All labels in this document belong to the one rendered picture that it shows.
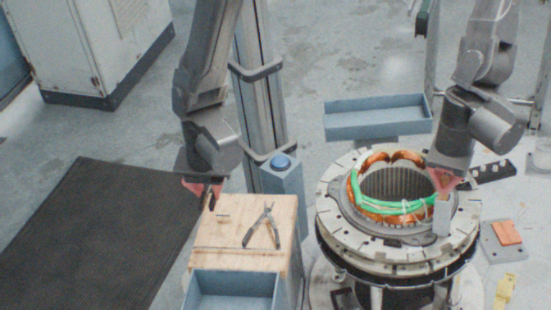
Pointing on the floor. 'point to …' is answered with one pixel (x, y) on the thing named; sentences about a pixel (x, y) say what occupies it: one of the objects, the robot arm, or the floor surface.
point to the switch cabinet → (89, 46)
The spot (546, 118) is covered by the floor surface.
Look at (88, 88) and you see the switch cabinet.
